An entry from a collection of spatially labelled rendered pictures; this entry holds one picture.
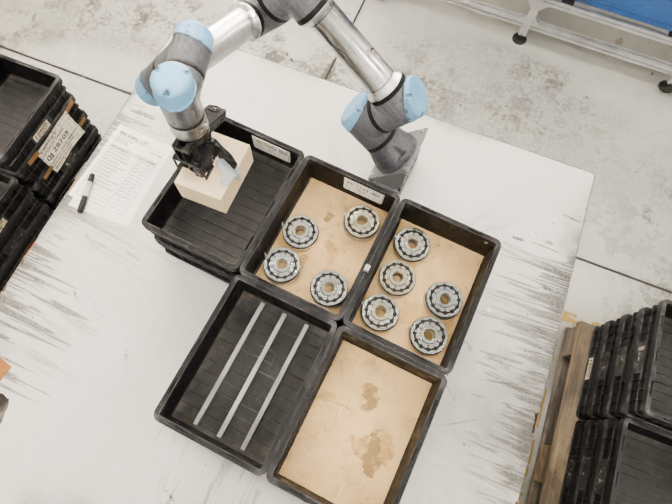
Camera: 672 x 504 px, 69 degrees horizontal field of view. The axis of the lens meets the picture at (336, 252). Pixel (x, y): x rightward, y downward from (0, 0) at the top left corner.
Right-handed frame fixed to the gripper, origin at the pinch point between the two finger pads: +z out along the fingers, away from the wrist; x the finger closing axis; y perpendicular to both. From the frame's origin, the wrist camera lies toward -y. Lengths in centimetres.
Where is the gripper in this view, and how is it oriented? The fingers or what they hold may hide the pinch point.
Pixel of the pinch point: (214, 168)
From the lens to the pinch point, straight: 124.7
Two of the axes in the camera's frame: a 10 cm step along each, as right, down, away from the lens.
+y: -3.6, 8.7, -3.3
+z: -0.4, 3.4, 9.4
